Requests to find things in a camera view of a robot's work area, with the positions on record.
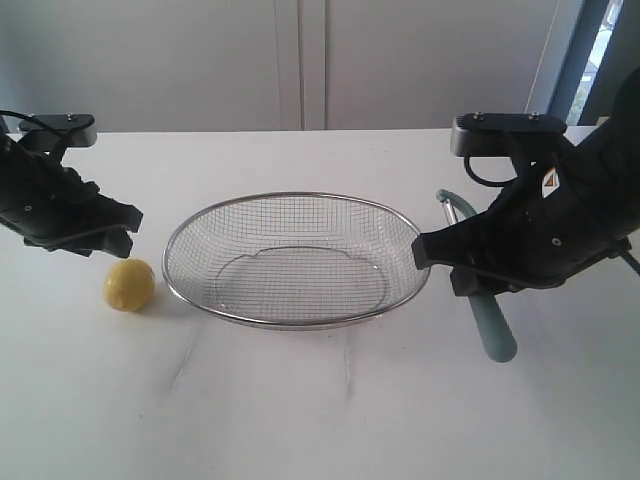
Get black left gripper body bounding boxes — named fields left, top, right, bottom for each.
left=1, top=134, right=100, bottom=250

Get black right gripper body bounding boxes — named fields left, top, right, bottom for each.
left=480, top=149, right=630, bottom=290

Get yellow lemon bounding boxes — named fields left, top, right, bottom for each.
left=103, top=259, right=155, bottom=312

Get teal handled peeler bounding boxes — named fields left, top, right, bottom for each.
left=436, top=189, right=518, bottom=363

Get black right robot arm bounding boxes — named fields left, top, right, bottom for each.
left=412, top=71, right=639, bottom=296

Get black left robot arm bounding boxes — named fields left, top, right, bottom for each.
left=1, top=137, right=143, bottom=259

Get black right camera cable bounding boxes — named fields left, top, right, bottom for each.
left=462, top=154, right=640, bottom=276

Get black camera cable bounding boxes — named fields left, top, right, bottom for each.
left=0, top=110, right=96, bottom=171
left=462, top=154, right=640, bottom=276

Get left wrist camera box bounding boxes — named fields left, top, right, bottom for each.
left=19, top=113, right=97, bottom=151

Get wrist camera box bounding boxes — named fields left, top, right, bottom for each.
left=450, top=112, right=567, bottom=158
left=19, top=113, right=97, bottom=151

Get black left camera cable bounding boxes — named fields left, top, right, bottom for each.
left=0, top=110, right=96, bottom=171

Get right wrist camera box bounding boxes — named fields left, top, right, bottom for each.
left=450, top=112, right=567, bottom=158

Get oval wire mesh basket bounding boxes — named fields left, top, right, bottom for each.
left=162, top=192, right=430, bottom=330

